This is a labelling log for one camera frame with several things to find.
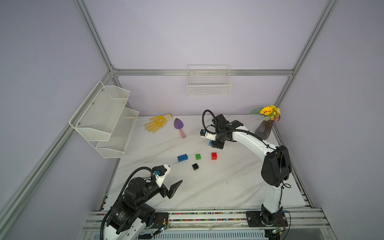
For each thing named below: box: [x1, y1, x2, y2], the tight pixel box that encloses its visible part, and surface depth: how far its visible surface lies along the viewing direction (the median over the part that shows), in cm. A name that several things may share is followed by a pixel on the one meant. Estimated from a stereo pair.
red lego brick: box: [211, 152, 218, 160], surface depth 96 cm
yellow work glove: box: [144, 113, 174, 134], surface depth 117 cm
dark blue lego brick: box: [177, 154, 189, 162], surface depth 97 cm
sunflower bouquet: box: [250, 105, 281, 123], surface depth 92 cm
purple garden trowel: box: [174, 118, 186, 139], surface depth 117 cm
